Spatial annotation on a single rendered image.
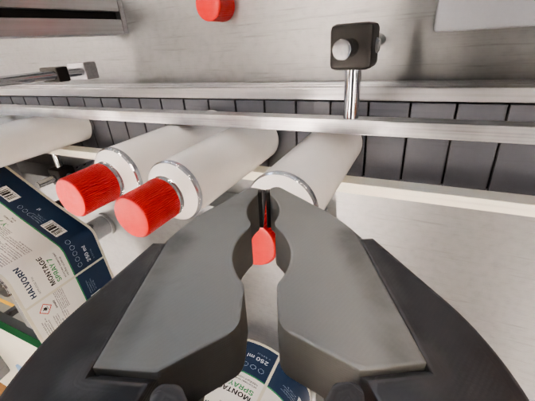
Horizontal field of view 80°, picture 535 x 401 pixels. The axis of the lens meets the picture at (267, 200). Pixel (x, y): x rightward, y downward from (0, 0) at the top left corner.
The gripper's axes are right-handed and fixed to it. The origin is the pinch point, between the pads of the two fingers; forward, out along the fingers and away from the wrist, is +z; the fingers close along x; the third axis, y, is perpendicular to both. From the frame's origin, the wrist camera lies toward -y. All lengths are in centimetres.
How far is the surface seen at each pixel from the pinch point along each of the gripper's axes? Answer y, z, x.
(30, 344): 120, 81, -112
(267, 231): 4.1, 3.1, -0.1
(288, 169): 2.8, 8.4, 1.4
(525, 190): 8.5, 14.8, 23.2
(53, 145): 9.0, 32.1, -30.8
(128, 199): 4.3, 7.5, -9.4
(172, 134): 3.8, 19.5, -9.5
